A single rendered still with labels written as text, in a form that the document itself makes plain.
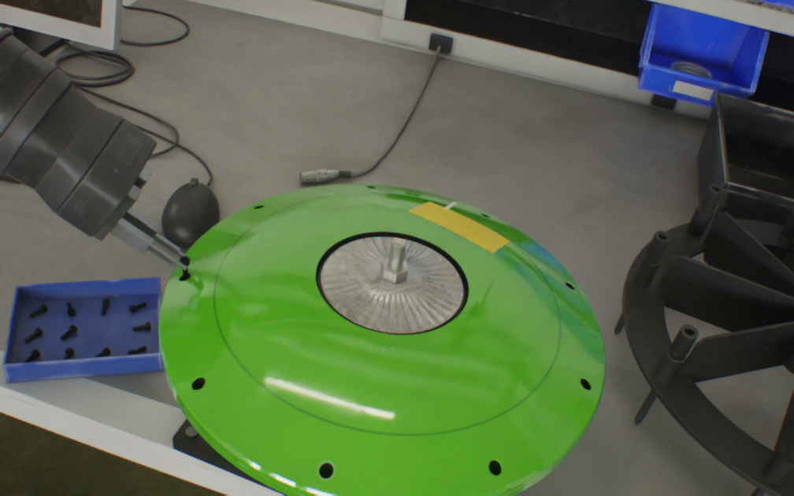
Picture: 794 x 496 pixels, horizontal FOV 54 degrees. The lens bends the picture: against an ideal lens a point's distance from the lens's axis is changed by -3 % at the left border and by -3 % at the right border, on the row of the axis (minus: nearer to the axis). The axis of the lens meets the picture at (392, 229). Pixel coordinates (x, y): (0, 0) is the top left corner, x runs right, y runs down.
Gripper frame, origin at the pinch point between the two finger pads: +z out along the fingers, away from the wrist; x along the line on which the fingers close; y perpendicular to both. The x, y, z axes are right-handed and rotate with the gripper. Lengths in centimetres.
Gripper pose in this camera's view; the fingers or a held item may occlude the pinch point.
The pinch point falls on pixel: (187, 264)
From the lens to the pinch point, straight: 56.4
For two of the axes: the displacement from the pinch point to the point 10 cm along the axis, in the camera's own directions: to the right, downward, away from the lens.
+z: 7.4, 5.6, 3.7
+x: 0.7, -6.0, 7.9
